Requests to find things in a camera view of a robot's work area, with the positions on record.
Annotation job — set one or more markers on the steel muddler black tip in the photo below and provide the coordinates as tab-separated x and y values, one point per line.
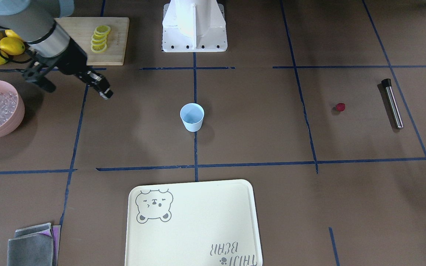
388	91

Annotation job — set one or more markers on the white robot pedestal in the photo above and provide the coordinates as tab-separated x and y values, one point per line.
194	26

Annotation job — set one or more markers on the lemon slices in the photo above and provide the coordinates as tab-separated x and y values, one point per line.
99	39

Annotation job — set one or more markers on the cream bear tray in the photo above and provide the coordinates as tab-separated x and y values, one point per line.
209	223

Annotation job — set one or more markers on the red strawberry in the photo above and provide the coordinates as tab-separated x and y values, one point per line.
340	107

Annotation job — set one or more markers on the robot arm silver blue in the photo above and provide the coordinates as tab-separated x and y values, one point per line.
53	47

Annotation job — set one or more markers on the light blue plastic cup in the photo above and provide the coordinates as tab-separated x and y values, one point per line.
192	116

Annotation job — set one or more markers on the wooden cutting board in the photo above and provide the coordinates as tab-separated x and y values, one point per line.
81	30

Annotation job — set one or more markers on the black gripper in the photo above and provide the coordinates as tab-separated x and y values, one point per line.
71	57

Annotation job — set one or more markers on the grey folded cloth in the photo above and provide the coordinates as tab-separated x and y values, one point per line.
36	245

